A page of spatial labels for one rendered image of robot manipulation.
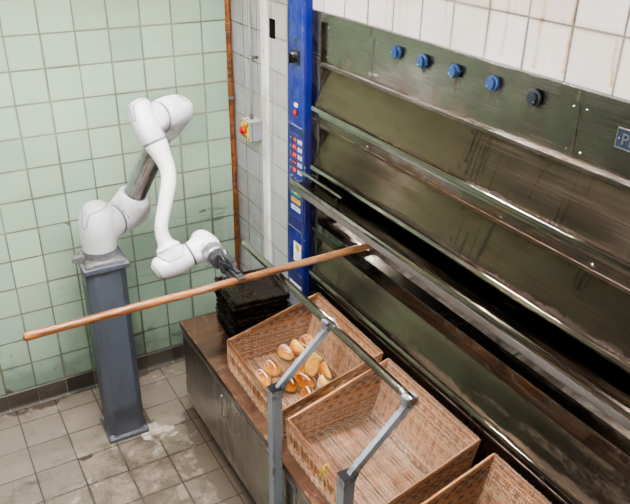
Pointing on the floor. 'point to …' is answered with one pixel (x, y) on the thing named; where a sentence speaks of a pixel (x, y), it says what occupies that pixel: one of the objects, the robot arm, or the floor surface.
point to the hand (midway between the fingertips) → (238, 279)
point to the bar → (296, 372)
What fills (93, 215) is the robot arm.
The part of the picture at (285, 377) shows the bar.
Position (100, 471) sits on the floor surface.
